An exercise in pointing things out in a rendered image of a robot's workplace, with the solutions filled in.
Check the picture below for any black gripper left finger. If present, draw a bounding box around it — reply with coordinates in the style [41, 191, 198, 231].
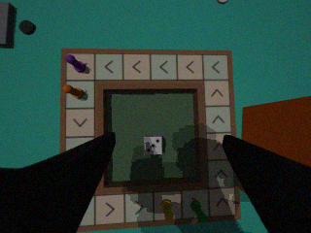
[0, 132, 116, 233]

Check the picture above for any orange pawn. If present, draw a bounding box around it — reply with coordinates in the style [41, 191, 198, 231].
[63, 84, 84, 99]

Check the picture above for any purple pawn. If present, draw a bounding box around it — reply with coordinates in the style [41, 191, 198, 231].
[65, 54, 86, 73]

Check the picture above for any grey die with black pips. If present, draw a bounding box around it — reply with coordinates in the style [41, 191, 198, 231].
[144, 135, 162, 154]

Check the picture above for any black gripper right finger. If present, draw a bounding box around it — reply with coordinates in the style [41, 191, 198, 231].
[223, 135, 311, 233]

